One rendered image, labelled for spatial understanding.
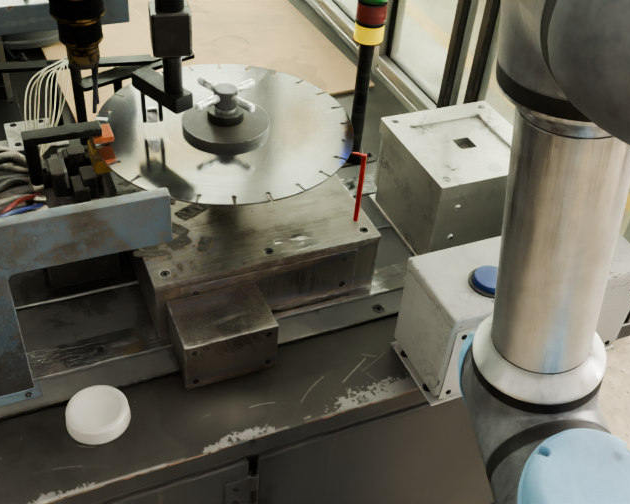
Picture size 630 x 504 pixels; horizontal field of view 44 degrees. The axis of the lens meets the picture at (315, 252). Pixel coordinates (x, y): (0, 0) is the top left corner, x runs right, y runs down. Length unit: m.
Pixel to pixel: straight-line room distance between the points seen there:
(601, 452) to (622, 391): 1.46
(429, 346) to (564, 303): 0.33
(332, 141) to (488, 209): 0.25
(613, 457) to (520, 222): 0.21
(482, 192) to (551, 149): 0.55
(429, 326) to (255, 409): 0.23
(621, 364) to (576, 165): 1.68
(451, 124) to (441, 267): 0.32
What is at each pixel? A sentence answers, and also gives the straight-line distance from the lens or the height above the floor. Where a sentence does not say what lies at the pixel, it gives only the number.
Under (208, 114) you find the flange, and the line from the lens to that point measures 1.01.
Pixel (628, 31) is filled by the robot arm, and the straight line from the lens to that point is 0.40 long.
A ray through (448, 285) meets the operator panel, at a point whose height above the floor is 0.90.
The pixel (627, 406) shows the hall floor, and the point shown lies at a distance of 2.12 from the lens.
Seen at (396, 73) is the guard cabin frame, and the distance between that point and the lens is 1.53.
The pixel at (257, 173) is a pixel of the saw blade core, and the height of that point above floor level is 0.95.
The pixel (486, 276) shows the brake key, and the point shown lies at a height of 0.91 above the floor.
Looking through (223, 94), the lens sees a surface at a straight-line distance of 0.99.
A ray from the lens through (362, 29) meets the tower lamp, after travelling 1.20.
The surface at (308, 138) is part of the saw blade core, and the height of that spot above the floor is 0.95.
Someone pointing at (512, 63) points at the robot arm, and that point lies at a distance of 0.52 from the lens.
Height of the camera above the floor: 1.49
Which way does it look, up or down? 41 degrees down
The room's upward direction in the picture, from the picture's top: 6 degrees clockwise
